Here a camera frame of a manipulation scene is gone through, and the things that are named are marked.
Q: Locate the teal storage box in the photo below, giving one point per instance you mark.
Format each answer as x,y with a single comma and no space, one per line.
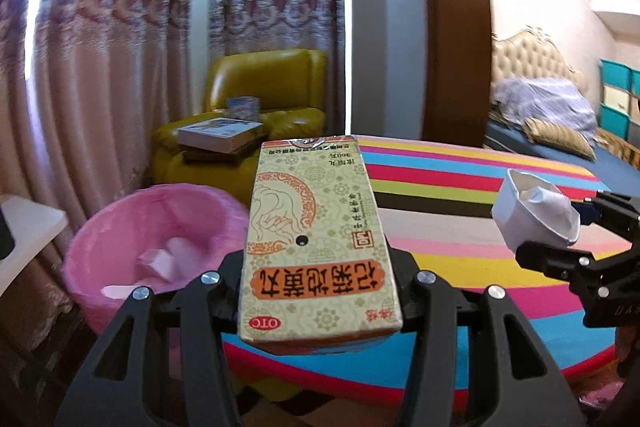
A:
636,79
614,119
616,74

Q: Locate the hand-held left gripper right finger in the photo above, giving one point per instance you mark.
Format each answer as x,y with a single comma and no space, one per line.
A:
407,292

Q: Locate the brown wooden door panel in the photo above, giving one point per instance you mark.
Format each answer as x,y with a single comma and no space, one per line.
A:
455,32

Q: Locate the yellow leather armchair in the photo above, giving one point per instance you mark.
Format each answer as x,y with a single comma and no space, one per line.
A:
265,77

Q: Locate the white side table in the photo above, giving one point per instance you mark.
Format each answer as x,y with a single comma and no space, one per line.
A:
35,227

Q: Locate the pink lined trash bin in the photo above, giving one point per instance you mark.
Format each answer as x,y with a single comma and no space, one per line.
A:
125,217

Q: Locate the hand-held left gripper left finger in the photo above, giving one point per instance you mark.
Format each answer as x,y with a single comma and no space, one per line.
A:
227,297

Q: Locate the beige medicine box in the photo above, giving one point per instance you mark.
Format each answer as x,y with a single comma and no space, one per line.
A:
310,217

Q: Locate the cream storage box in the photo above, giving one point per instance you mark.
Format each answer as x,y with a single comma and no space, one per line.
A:
620,98

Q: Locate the brown striped pillow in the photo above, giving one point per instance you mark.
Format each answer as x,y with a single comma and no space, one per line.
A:
560,137

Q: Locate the person's right forearm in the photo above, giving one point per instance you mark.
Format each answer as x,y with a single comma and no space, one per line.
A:
630,352

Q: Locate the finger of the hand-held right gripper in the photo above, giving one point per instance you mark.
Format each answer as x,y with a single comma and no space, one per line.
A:
555,259
615,212

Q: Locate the small upright book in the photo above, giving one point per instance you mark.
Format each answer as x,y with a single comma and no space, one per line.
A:
243,107

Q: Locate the white paper cup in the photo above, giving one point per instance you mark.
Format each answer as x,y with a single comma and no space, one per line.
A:
530,217

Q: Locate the bed with tufted headboard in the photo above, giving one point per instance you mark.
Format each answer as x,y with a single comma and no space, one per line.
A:
550,154

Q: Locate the cream tufted headboard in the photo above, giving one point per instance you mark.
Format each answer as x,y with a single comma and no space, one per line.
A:
530,54

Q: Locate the lilac striped duvet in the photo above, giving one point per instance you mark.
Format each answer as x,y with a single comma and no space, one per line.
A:
545,102

